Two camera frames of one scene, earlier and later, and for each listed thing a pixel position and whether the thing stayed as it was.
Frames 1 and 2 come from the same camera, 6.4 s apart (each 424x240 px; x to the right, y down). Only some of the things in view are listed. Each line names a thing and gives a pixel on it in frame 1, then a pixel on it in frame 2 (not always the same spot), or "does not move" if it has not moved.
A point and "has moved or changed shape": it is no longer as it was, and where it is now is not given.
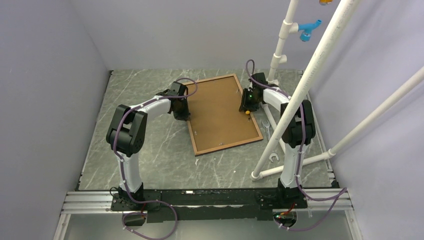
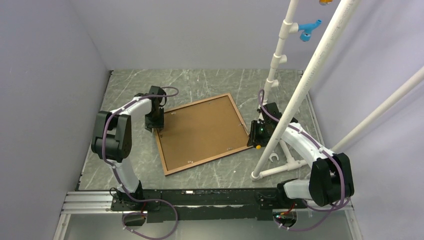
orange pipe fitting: (323, 2) does not move
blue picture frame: (216, 123) has moved or changed shape
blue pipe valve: (306, 29) does not move
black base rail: (224, 205) does not move
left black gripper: (185, 116) to (149, 125)
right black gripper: (245, 105) to (255, 140)
